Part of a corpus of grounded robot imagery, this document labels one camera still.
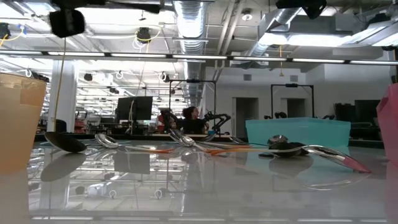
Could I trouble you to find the silver spoon orange handle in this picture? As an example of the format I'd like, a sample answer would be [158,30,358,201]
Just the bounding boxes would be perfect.
[94,133,176,153]
[169,128,224,156]
[211,144,372,174]

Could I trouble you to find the white pillar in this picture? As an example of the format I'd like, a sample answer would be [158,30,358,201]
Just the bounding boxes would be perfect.
[46,60,79,133]

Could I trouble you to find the black monitor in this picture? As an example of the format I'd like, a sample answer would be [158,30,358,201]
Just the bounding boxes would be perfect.
[115,96,154,122]

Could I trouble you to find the dark cabinets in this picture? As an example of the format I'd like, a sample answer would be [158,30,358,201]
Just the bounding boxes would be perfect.
[333,99,382,139]

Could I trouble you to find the long ceiling light strip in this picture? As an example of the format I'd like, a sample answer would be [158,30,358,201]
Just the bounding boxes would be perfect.
[0,50,398,66]

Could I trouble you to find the teal plastic tray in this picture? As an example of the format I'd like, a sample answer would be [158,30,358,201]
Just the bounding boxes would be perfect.
[244,117,351,147]

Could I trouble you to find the red chair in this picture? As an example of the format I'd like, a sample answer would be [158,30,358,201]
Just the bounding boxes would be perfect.
[156,113,166,133]

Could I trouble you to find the pile of spoons on table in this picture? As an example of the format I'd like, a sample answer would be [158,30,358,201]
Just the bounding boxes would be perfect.
[33,133,385,149]

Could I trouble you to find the person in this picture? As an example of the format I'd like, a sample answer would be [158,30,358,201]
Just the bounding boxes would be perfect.
[180,106,210,135]

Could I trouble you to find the black ceiling camera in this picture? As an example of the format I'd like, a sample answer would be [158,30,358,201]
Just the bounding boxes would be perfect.
[0,22,12,40]
[136,27,152,44]

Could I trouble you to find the yellow cable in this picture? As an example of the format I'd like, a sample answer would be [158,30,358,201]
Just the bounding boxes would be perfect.
[53,37,68,132]

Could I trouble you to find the yellow hanging cord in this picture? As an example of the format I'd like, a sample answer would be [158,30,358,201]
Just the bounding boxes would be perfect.
[279,45,285,78]

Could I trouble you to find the black frame stand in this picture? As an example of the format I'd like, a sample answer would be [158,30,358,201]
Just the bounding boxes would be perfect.
[169,79,218,134]
[270,83,315,119]

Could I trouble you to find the ribbed silver ventilation duct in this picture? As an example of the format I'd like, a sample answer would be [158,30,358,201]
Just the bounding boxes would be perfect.
[173,0,208,110]

